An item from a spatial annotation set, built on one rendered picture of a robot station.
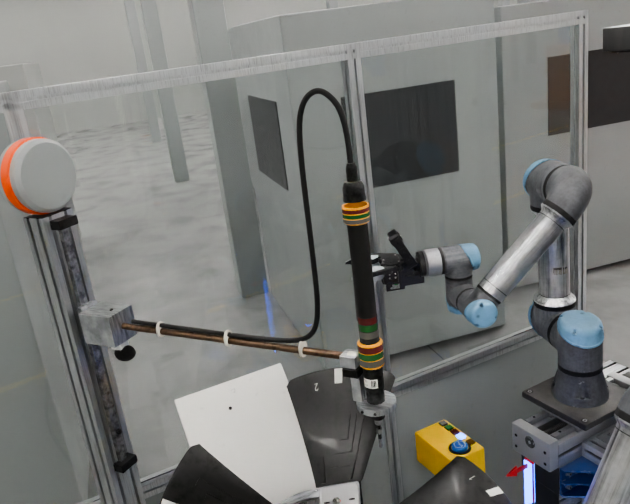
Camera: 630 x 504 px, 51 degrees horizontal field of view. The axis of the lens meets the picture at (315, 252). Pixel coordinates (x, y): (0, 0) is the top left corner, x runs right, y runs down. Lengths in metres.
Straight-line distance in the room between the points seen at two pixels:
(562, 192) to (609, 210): 3.84
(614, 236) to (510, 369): 3.37
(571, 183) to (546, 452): 0.71
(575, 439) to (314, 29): 2.57
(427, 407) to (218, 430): 0.94
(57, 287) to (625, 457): 1.16
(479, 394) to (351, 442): 1.13
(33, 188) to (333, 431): 0.77
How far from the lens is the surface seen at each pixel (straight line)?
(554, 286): 1.97
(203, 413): 1.52
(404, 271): 1.81
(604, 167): 5.47
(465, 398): 2.36
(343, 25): 3.80
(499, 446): 2.57
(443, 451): 1.73
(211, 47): 5.32
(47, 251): 1.48
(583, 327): 1.90
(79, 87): 1.59
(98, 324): 1.46
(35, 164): 1.44
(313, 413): 1.37
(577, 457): 2.02
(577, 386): 1.95
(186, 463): 1.22
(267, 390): 1.55
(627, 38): 1.44
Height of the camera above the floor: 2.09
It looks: 18 degrees down
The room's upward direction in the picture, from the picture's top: 7 degrees counter-clockwise
